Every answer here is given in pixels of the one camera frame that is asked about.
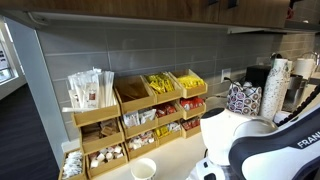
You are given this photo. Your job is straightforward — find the black wire pod carousel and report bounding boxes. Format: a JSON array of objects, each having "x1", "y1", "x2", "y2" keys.
[{"x1": 227, "y1": 81, "x2": 262, "y2": 116}]

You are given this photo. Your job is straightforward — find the wall power outlet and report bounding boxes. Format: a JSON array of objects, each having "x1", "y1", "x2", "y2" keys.
[{"x1": 221, "y1": 68, "x2": 231, "y2": 81}]

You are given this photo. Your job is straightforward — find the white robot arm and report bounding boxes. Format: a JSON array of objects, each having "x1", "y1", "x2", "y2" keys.
[{"x1": 186, "y1": 88, "x2": 320, "y2": 180}]

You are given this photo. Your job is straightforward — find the black coffee machine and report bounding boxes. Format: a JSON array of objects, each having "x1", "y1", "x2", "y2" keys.
[{"x1": 245, "y1": 65, "x2": 271, "y2": 88}]

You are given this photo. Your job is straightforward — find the white paper cup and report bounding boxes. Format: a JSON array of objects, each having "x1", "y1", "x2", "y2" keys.
[{"x1": 131, "y1": 158, "x2": 157, "y2": 180}]

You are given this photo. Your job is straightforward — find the wooden condiment organizer rack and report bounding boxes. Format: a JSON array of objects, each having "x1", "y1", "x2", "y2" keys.
[{"x1": 59, "y1": 69, "x2": 207, "y2": 180}]

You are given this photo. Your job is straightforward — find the left paper cup stack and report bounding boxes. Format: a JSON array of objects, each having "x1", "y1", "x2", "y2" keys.
[{"x1": 260, "y1": 58, "x2": 292, "y2": 121}]

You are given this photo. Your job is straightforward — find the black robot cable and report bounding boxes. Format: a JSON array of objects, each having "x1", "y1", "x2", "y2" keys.
[{"x1": 278, "y1": 84, "x2": 320, "y2": 127}]

